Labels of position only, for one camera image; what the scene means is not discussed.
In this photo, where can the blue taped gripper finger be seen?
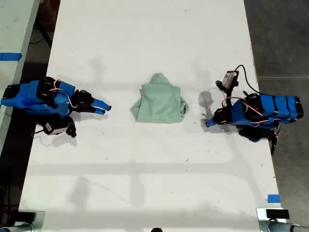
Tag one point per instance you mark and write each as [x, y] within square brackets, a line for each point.
[99, 111]
[209, 125]
[212, 121]
[102, 104]

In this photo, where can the pale green T-shirt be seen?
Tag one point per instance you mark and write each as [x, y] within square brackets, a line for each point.
[159, 104]

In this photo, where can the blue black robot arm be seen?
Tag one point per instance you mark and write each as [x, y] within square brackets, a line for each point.
[265, 110]
[29, 97]

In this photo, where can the long blue tape strip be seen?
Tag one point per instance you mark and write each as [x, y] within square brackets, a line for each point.
[10, 56]

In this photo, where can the white side table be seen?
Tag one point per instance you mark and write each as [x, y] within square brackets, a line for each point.
[14, 36]

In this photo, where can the short blue tape strip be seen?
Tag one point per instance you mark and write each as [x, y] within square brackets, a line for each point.
[273, 198]

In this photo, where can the small black box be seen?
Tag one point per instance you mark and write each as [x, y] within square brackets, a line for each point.
[277, 213]
[26, 216]

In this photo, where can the black round object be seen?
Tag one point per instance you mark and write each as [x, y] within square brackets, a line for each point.
[156, 230]

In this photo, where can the grey metal pipe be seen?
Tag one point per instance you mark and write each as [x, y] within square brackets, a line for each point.
[282, 227]

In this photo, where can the black camera stalk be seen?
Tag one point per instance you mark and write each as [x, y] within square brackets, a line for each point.
[70, 117]
[229, 96]

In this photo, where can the grey black camera box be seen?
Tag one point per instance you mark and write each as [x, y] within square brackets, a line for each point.
[229, 79]

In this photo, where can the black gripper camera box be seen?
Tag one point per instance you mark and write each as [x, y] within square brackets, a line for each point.
[56, 128]

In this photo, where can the metal table bracket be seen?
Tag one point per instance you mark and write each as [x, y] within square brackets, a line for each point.
[39, 217]
[260, 215]

